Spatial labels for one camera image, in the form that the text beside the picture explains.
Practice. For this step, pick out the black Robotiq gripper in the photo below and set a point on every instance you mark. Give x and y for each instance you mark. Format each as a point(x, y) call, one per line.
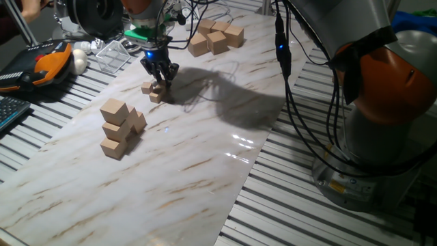
point(156, 58)

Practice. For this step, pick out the dark red sleeved forearm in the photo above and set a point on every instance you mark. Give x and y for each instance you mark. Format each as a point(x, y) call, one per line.
point(8, 27)

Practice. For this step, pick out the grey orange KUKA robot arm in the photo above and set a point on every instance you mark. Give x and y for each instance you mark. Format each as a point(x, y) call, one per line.
point(392, 89)

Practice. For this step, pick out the bare person hand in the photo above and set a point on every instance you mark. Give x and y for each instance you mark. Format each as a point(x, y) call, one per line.
point(32, 10)

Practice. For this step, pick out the large wooden cube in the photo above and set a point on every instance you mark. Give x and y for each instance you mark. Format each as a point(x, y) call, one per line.
point(206, 26)
point(234, 36)
point(217, 42)
point(198, 44)
point(220, 26)

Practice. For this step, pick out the clear plastic box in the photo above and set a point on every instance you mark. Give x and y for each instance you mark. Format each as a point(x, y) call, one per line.
point(112, 56)

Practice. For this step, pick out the medium wooden cube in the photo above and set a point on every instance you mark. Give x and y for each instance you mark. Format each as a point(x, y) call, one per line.
point(115, 132)
point(140, 123)
point(112, 148)
point(132, 116)
point(114, 111)

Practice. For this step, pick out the white power strip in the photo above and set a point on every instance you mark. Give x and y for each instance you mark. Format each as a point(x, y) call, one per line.
point(188, 13)

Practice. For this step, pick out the white plug adapter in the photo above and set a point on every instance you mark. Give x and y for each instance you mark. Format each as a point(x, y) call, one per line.
point(83, 46)

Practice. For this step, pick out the white egg shaped object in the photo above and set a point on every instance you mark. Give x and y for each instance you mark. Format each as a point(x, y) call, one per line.
point(79, 61)

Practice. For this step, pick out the black round spool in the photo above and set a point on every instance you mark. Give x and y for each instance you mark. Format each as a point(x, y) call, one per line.
point(95, 17)

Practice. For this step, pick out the marble pattern mat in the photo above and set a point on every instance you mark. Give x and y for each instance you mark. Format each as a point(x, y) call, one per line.
point(170, 171)

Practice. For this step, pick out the orange black teach pendant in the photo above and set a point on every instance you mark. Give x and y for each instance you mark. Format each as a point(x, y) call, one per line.
point(51, 65)

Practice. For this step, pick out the black computer keyboard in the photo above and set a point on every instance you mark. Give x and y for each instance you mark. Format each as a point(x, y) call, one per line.
point(12, 109)

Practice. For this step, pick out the blue bag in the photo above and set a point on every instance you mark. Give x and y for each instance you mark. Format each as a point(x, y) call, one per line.
point(413, 22)

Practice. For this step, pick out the green cloth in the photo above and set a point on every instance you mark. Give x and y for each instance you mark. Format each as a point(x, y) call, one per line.
point(426, 13)

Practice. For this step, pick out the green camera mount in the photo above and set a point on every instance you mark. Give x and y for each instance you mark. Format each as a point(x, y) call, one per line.
point(140, 34)

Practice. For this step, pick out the aluminium upright post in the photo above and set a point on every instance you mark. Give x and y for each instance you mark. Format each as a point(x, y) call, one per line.
point(266, 5)

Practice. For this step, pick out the aluminium frame profile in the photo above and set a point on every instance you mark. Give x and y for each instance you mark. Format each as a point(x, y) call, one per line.
point(20, 20)

